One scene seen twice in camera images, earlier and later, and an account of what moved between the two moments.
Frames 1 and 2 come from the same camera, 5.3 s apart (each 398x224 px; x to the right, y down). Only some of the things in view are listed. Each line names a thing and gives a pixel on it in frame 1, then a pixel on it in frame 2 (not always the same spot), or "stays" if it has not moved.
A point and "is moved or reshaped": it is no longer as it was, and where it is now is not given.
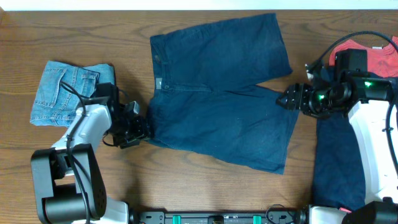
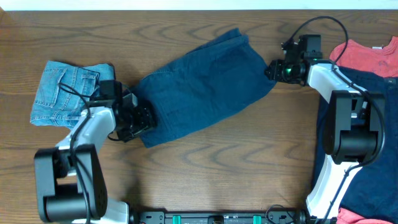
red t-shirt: x=382 y=60 stays
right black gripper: x=302 y=99 -> x=273 y=71
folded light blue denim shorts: x=55 y=104 stays
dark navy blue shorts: x=204 y=99 is moved or reshaped
